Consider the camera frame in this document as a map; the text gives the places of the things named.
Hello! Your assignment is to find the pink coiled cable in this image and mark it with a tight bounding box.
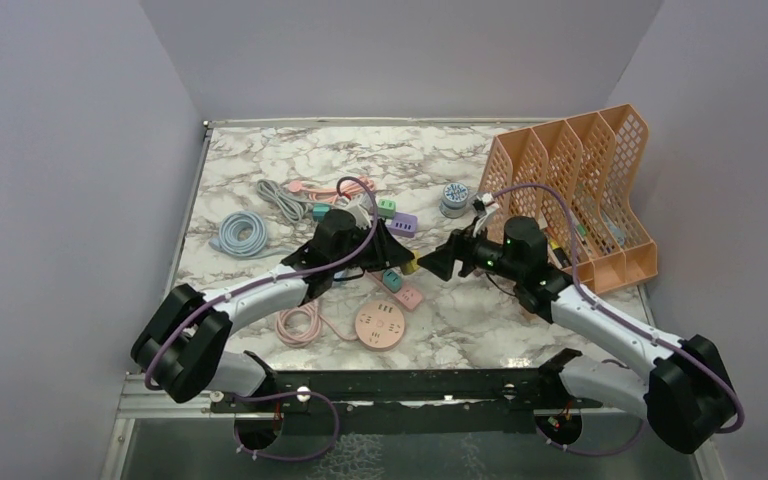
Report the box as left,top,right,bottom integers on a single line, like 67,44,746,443
275,298,359,349

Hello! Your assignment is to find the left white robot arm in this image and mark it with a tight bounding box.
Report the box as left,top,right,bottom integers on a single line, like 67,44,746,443
130,209,414,411

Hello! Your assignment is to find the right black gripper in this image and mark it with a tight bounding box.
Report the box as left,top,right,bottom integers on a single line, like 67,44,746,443
418,216,524,282

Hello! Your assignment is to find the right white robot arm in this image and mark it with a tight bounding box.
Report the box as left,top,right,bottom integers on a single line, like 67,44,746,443
418,216,745,454

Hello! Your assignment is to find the blue coiled cable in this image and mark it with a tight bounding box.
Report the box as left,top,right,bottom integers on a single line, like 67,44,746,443
208,210,286,260

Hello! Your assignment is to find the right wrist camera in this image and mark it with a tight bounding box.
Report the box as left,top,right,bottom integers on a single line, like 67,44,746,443
472,193,499,237

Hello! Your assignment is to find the pink long power strip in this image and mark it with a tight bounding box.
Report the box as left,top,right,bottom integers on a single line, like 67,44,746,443
366,270,424,311

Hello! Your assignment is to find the orange mesh file organizer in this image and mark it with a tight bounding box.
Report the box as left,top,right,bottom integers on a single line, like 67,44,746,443
478,104,658,294

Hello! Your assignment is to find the teal charger plug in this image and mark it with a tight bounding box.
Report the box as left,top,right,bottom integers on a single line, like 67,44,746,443
381,269,403,293

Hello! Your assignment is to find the salmon coiled cable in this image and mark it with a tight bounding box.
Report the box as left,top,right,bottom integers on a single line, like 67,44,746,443
288,176,379,207

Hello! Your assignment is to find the green charger plug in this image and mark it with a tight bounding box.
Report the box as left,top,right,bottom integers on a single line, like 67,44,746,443
377,198,396,219

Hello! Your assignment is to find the teal plug near cables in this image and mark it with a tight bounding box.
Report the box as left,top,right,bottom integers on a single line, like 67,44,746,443
311,203,332,222

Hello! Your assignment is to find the blue patterned tape roll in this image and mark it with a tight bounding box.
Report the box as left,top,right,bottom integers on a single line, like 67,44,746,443
439,182,470,219

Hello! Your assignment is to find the purple power strip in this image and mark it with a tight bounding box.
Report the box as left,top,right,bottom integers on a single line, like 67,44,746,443
385,212,418,238

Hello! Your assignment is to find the grey coiled cable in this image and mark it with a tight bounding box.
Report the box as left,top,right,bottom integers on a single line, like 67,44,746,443
255,178,309,223

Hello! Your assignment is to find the pink round power socket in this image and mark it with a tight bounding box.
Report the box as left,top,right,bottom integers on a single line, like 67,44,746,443
354,300,406,352

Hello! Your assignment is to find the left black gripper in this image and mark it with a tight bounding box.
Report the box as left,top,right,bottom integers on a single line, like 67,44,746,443
331,219,415,274

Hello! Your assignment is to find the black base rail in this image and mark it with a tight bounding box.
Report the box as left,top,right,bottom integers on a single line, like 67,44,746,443
210,349,597,436

